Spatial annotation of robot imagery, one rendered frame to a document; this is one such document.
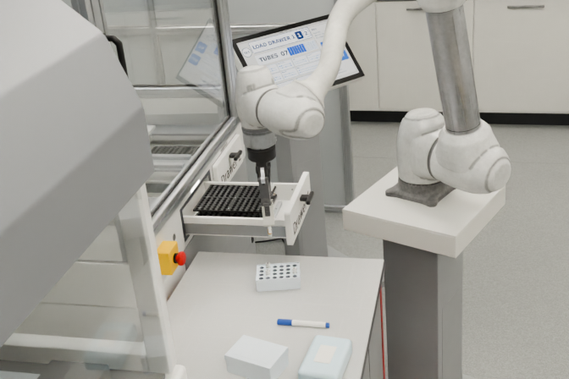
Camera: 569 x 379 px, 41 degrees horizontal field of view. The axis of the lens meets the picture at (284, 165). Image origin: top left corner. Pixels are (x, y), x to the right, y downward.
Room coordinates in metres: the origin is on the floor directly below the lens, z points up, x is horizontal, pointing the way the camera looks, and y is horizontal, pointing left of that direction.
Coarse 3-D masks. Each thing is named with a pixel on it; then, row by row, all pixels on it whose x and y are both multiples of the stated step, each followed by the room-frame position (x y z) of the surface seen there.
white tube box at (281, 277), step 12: (264, 264) 1.91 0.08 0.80; (276, 264) 1.91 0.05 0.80; (288, 264) 1.91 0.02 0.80; (264, 276) 1.86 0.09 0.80; (276, 276) 1.85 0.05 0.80; (288, 276) 1.85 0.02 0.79; (300, 276) 1.86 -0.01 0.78; (264, 288) 1.83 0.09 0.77; (276, 288) 1.83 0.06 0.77; (288, 288) 1.83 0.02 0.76
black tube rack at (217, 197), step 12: (216, 192) 2.21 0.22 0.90; (228, 192) 2.21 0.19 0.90; (240, 192) 2.20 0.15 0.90; (252, 192) 2.19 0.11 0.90; (204, 204) 2.14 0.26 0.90; (216, 204) 2.13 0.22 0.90; (228, 204) 2.12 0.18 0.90; (240, 204) 2.12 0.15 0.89; (252, 204) 2.11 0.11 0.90; (216, 216) 2.10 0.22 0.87; (228, 216) 2.11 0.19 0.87; (240, 216) 2.10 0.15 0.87; (252, 216) 2.08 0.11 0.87
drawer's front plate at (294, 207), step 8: (304, 176) 2.21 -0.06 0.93; (304, 184) 2.17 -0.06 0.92; (296, 192) 2.10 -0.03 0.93; (304, 192) 2.16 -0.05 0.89; (296, 200) 2.06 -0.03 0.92; (288, 208) 2.00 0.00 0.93; (296, 208) 2.05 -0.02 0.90; (304, 208) 2.15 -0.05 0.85; (288, 216) 1.97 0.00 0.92; (296, 216) 2.04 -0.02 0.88; (304, 216) 2.14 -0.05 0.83; (288, 224) 1.97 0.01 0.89; (296, 224) 2.04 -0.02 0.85; (288, 232) 1.97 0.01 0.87; (296, 232) 2.03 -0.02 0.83; (288, 240) 1.97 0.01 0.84
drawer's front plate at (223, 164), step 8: (232, 144) 2.54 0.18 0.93; (240, 144) 2.63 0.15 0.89; (224, 152) 2.47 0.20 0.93; (224, 160) 2.44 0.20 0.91; (232, 160) 2.52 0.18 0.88; (240, 160) 2.61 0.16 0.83; (216, 168) 2.36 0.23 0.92; (224, 168) 2.43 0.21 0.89; (216, 176) 2.36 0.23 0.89; (224, 176) 2.42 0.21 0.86; (232, 176) 2.49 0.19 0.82
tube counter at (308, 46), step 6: (306, 42) 3.09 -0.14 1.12; (312, 42) 3.10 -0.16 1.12; (282, 48) 3.02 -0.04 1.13; (288, 48) 3.03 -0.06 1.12; (294, 48) 3.04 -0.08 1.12; (300, 48) 3.06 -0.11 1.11; (306, 48) 3.07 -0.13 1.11; (312, 48) 3.08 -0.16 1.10; (282, 54) 3.00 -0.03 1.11; (288, 54) 3.01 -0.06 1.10; (294, 54) 3.02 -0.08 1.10
